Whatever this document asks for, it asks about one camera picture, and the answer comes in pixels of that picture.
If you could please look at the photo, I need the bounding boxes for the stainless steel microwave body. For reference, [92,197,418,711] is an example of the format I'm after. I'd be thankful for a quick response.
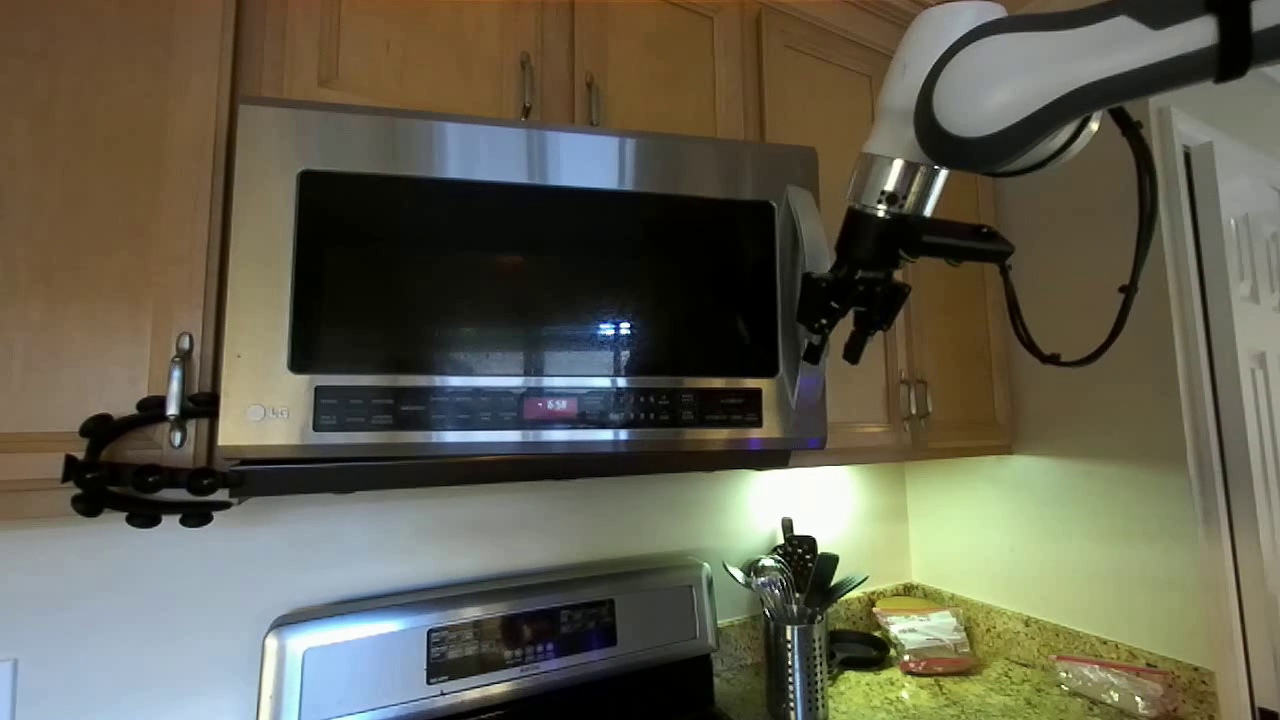
[207,435,809,503]

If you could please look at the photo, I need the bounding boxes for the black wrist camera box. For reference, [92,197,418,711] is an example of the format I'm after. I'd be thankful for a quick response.
[917,214,1019,267]

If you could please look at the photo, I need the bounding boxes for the metal utensil holder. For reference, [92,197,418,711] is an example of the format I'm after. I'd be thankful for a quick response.
[759,608,835,720]

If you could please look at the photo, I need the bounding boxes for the tall wooden cabinet door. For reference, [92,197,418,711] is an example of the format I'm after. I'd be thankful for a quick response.
[752,3,917,441]
[0,0,245,447]
[908,169,1019,441]

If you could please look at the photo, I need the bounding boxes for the white panel door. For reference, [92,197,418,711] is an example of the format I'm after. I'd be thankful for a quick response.
[1154,99,1280,720]

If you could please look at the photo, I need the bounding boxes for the silver kitchen utensil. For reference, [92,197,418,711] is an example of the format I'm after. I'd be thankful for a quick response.
[725,552,779,608]

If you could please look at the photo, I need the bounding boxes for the black kitchen utensil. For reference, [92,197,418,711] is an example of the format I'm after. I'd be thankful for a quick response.
[771,513,819,608]

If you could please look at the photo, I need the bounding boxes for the black round object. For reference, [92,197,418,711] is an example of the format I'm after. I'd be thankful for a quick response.
[823,622,895,676]

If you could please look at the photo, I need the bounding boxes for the stainless steel stove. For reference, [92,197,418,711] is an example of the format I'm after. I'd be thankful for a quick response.
[252,552,725,720]

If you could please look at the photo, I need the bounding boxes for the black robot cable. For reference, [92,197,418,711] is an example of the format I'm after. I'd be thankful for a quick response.
[987,105,1165,371]

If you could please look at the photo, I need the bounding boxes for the plastic bag with brown food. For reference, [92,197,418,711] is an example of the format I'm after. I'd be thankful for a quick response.
[867,592,982,678]

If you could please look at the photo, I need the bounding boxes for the clear plastic bag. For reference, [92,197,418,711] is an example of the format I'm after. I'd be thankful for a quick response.
[1051,646,1181,720]

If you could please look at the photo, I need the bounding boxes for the small wooden cabinet door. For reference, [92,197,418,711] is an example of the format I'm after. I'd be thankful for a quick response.
[568,0,752,145]
[238,0,547,128]

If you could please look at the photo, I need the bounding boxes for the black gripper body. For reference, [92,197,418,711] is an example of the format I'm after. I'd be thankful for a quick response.
[828,203,930,293]

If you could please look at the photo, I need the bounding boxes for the black flexible tripod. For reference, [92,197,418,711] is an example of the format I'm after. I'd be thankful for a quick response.
[58,389,240,537]

